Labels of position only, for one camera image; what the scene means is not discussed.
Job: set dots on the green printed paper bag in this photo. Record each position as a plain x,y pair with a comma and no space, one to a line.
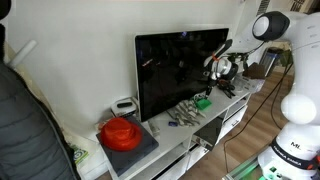
79,153

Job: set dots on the dark grey flat box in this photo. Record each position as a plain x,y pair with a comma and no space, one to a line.
121,161

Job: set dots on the black flat screen television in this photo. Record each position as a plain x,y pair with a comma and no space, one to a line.
170,67

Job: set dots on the white router box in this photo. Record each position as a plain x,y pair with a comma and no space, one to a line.
125,107

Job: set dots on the grey padded jacket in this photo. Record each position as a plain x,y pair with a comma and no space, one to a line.
32,146

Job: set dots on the white tv cabinet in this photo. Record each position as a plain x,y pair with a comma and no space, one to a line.
177,152

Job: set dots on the grey patterned cloth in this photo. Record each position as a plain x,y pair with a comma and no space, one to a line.
185,113

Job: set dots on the red hat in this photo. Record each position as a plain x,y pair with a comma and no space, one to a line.
121,135

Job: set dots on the small blue object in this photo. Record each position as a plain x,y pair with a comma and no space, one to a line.
172,124

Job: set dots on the white paper roll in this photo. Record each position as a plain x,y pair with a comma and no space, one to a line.
22,53

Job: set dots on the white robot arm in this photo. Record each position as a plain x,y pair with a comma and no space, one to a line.
294,152

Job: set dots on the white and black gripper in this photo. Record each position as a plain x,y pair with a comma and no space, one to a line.
218,69

